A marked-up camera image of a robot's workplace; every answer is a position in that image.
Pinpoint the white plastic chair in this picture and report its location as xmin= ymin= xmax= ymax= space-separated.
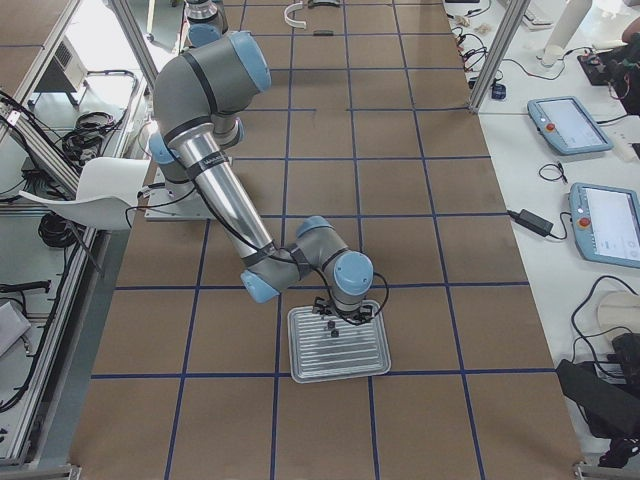
xmin=19 ymin=157 xmax=150 ymax=230

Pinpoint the far blue teach pendant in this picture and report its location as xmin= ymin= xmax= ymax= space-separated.
xmin=527 ymin=96 xmax=613 ymax=156

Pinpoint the black power adapter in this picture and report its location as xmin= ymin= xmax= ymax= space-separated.
xmin=507 ymin=209 xmax=553 ymax=237

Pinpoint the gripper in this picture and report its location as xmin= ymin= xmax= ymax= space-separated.
xmin=312 ymin=296 xmax=375 ymax=338

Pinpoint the grey curved brake shoe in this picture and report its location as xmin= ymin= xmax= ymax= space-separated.
xmin=307 ymin=0 xmax=341 ymax=9

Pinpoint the blue teach pendant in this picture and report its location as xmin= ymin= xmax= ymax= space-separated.
xmin=527 ymin=96 xmax=613 ymax=156
xmin=568 ymin=183 xmax=639 ymax=268

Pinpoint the white curved plastic part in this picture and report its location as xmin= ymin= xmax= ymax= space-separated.
xmin=283 ymin=1 xmax=307 ymax=30

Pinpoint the near blue teach pendant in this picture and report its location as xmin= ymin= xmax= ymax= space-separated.
xmin=568 ymin=183 xmax=639 ymax=268

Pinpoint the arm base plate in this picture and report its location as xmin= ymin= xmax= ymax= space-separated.
xmin=144 ymin=183 xmax=213 ymax=222

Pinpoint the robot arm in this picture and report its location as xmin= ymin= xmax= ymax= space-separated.
xmin=153 ymin=31 xmax=381 ymax=325
xmin=184 ymin=0 xmax=228 ymax=48

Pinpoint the ribbed metal tray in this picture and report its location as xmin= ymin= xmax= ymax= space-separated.
xmin=287 ymin=306 xmax=391 ymax=384

